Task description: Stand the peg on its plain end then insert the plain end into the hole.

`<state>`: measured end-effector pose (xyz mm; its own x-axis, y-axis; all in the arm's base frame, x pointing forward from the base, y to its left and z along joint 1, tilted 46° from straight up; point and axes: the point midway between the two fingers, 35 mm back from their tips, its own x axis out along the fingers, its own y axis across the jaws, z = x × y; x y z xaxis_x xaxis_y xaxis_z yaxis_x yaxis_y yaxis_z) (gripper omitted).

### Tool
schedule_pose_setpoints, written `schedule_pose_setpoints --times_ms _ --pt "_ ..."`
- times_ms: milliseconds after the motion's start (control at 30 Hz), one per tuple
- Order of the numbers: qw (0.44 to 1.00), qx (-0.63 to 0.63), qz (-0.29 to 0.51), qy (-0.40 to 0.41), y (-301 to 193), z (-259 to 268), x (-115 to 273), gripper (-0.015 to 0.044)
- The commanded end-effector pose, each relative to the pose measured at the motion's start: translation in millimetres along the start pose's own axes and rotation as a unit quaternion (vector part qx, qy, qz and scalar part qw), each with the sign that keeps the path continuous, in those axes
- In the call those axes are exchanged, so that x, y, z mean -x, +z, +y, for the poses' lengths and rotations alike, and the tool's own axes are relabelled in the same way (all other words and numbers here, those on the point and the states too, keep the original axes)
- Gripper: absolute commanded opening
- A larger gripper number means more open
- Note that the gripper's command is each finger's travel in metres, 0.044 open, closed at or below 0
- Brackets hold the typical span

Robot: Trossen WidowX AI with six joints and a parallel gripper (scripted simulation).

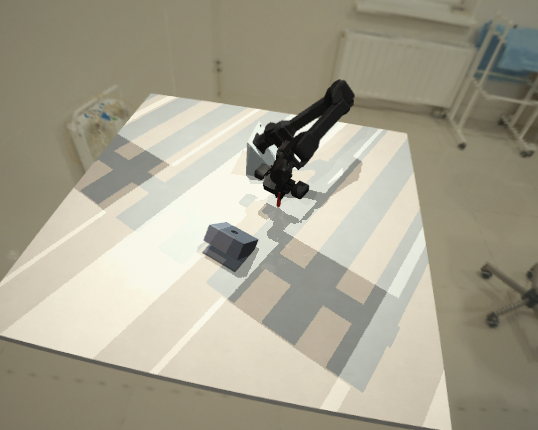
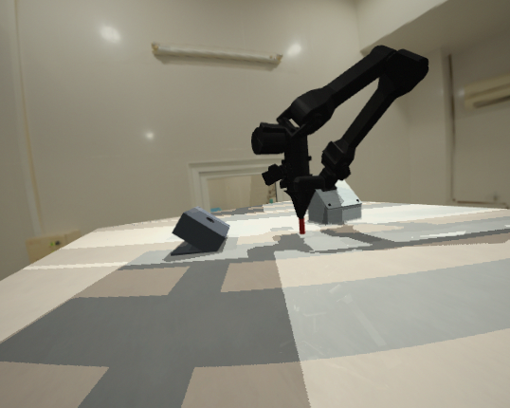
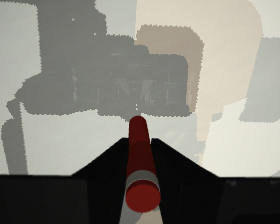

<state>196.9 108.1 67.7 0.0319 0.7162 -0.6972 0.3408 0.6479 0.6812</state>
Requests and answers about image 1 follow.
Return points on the grey sloped panel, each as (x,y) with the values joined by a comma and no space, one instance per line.
(228,245)

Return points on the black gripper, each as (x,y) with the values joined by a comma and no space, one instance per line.
(298,190)

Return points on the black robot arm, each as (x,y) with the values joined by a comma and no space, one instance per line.
(337,101)

